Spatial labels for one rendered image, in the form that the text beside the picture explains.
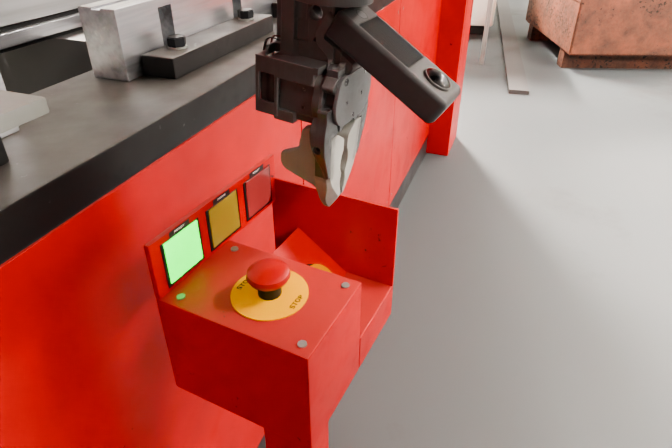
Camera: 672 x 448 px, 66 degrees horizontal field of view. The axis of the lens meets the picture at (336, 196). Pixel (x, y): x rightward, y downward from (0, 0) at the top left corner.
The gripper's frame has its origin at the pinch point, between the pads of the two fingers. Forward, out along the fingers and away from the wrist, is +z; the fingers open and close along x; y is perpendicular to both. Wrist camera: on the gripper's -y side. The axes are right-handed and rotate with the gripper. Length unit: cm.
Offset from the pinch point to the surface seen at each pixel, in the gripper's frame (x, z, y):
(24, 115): 23.5, -15.0, 8.8
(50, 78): -19, 9, 67
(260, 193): -1.3, 3.9, 9.8
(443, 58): -182, 41, 36
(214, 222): 6.8, 3.0, 9.9
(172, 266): 13.1, 4.1, 9.8
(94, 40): -8.4, -5.4, 41.0
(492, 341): -74, 82, -20
